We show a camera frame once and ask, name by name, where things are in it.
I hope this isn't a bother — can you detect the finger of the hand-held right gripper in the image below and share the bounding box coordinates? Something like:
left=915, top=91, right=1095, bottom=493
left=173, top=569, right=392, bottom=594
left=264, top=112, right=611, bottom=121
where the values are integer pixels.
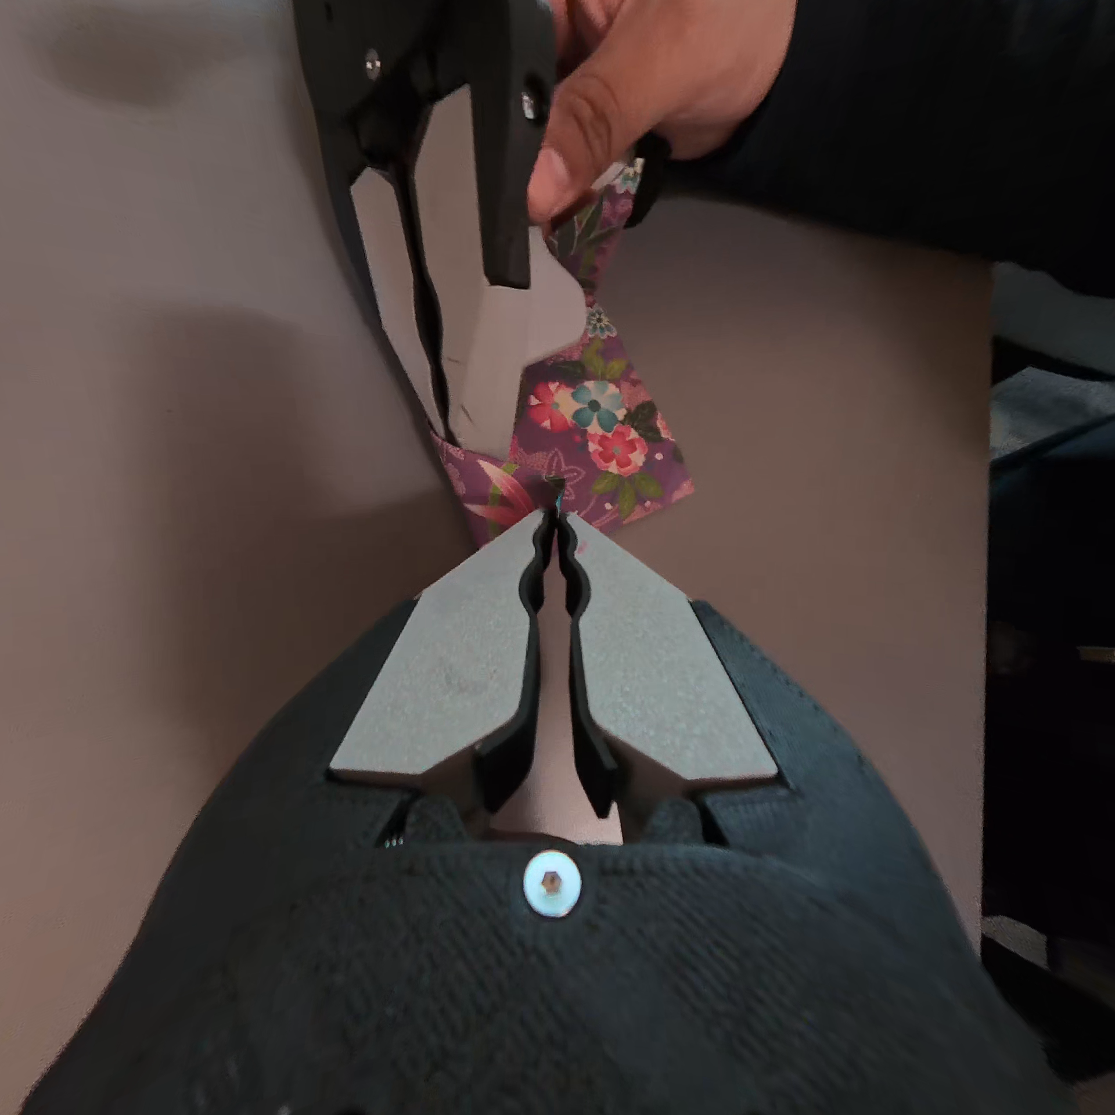
left=412, top=88, right=588, bottom=461
left=351, top=161, right=464, bottom=447

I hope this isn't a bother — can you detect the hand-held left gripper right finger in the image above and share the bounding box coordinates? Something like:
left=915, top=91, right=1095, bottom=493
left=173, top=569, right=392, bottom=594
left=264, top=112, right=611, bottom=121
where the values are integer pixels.
left=558, top=513, right=781, bottom=842

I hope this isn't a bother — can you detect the person's right hand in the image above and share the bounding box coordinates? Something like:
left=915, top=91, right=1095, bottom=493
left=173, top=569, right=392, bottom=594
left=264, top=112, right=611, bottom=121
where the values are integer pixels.
left=527, top=0, right=799, bottom=229

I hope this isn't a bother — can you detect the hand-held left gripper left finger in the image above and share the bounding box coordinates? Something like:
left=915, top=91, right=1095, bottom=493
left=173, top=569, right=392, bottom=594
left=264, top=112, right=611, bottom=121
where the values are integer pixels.
left=328, top=508, right=559, bottom=825

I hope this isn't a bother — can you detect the person's right forearm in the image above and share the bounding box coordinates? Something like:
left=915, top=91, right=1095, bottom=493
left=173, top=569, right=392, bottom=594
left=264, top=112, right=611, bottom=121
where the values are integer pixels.
left=667, top=0, right=1115, bottom=299

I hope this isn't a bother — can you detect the purple floral origami paper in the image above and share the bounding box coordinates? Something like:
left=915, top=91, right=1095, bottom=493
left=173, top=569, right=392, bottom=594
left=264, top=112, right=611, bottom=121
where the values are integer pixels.
left=432, top=161, right=697, bottom=550

